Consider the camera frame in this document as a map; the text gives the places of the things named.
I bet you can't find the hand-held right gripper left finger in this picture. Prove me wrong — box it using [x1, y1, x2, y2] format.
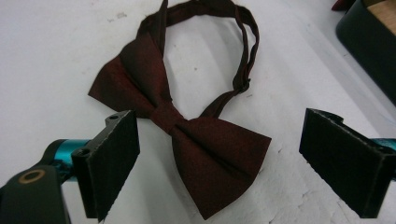
[40, 109, 141, 223]

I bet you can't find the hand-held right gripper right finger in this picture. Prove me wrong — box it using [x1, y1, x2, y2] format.
[298, 107, 396, 219]

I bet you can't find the dark red bow tie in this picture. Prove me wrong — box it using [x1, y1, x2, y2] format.
[88, 0, 273, 221]

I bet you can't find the black rack with wooden tray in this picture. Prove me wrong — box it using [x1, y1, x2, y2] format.
[334, 0, 396, 107]

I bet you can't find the white foam mat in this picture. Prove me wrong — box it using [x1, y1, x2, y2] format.
[0, 0, 396, 224]

